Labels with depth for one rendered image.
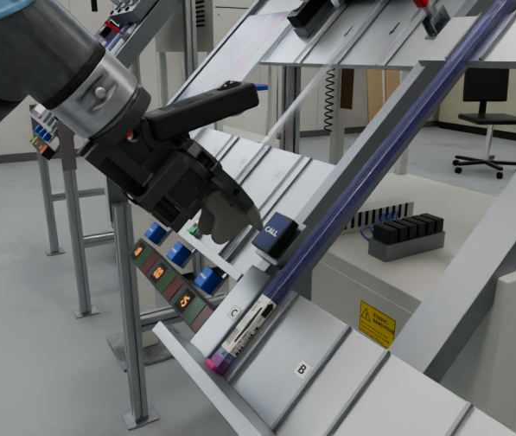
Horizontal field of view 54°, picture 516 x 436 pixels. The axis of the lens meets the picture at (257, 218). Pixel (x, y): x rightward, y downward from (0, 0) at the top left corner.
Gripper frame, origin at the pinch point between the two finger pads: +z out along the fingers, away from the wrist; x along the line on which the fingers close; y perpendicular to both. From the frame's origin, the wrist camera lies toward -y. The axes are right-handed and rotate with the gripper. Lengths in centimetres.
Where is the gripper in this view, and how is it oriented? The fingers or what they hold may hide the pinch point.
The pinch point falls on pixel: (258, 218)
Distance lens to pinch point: 58.0
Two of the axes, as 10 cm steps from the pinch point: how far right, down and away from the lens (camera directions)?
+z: 6.0, 5.7, 5.5
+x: 5.0, 2.7, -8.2
